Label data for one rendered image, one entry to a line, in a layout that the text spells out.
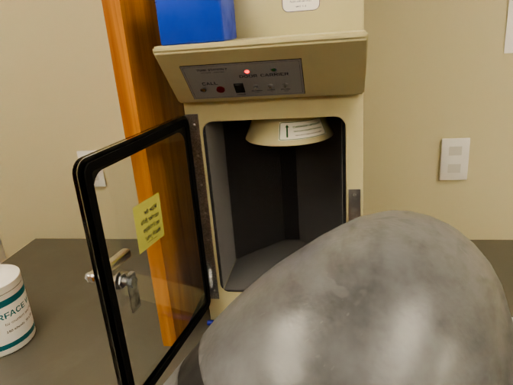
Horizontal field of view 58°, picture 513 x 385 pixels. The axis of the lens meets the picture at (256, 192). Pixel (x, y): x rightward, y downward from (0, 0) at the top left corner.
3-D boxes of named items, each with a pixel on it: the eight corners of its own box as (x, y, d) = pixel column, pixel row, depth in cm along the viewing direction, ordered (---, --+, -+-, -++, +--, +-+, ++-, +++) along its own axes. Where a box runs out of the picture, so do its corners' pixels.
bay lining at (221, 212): (242, 238, 119) (230, 101, 107) (344, 238, 115) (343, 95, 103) (221, 289, 96) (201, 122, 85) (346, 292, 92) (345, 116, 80)
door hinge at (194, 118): (208, 298, 98) (184, 114, 84) (219, 299, 97) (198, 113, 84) (205, 302, 96) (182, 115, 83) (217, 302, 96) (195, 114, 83)
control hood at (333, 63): (182, 101, 84) (174, 43, 80) (364, 92, 78) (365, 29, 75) (159, 112, 73) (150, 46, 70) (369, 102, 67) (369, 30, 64)
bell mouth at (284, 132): (253, 127, 103) (251, 103, 101) (333, 124, 100) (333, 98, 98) (237, 148, 86) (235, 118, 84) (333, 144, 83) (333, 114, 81)
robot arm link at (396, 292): (378, 76, 13) (375, 199, 60) (144, 364, 14) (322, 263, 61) (801, 372, 10) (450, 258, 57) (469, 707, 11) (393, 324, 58)
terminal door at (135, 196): (211, 305, 96) (187, 113, 83) (129, 418, 69) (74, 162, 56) (208, 304, 96) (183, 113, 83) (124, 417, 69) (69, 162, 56)
